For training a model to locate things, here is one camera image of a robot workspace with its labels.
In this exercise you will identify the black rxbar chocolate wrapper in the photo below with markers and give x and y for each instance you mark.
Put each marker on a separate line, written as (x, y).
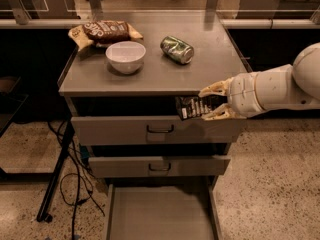
(189, 107)

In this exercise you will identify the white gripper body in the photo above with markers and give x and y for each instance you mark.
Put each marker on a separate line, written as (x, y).
(242, 94)

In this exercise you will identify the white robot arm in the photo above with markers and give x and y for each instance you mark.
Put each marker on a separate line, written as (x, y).
(292, 86)

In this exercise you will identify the dark side table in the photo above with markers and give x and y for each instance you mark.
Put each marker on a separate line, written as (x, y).
(10, 100)

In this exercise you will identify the green soda can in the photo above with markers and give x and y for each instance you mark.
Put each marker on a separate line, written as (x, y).
(177, 49)

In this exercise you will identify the black stand leg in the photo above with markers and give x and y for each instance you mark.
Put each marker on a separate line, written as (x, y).
(43, 213)

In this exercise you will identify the grey drawer cabinet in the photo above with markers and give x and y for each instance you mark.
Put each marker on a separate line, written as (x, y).
(92, 87)

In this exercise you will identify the grey middle drawer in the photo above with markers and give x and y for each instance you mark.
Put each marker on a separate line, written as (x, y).
(158, 166)

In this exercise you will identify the brown chip bag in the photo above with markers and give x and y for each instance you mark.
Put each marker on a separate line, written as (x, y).
(103, 33)

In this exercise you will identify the grey bottom drawer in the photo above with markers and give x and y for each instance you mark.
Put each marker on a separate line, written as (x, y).
(179, 211)

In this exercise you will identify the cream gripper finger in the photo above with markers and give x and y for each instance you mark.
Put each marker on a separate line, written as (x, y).
(222, 112)
(220, 88)

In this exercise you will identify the white ceramic bowl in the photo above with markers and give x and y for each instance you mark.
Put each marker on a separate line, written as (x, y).
(126, 57)

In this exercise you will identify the grey top drawer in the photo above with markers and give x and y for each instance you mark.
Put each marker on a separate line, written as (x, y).
(142, 130)

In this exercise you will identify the grey drawer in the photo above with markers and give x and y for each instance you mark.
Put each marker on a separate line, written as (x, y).
(142, 130)
(179, 211)
(158, 166)

